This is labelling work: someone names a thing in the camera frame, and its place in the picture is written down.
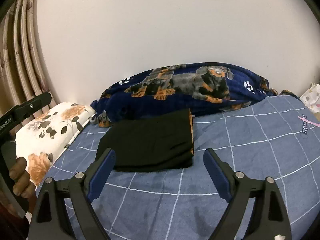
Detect white patterned crumpled sheet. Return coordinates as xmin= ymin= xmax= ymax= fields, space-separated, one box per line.
xmin=299 ymin=83 xmax=320 ymax=114

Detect black pants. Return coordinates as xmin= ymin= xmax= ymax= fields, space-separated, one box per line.
xmin=95 ymin=109 xmax=194 ymax=172

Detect navy dog print blanket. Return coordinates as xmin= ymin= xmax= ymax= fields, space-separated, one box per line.
xmin=89 ymin=62 xmax=299 ymax=128

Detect white floral pillow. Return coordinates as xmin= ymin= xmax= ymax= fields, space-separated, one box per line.
xmin=16 ymin=102 xmax=95 ymax=186

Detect person's left hand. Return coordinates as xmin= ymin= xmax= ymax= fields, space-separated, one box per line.
xmin=1 ymin=157 xmax=37 ymax=218

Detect beige ribbed headboard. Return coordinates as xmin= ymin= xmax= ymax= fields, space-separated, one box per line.
xmin=1 ymin=0 xmax=50 ymax=114

